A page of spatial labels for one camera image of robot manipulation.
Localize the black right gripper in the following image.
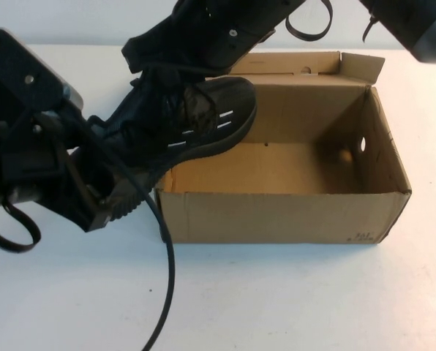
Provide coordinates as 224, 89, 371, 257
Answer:
121, 0, 290, 80

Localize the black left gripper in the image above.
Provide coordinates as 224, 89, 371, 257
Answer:
0, 72, 138, 233

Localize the black sneaker with white stripes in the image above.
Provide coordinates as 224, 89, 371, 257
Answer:
88, 75, 258, 222

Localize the brown cardboard shoe box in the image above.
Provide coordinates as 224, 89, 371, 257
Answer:
154, 50, 412, 245

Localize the black flat ribbon cable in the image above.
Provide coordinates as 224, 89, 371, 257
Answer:
0, 203, 42, 254
285, 0, 333, 39

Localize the thick black round cable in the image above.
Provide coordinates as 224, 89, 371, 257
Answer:
34, 111, 176, 351

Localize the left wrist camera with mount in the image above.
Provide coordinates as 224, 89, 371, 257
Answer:
0, 28, 84, 111

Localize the black cable tie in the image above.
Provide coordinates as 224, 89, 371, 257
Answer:
363, 9, 380, 42

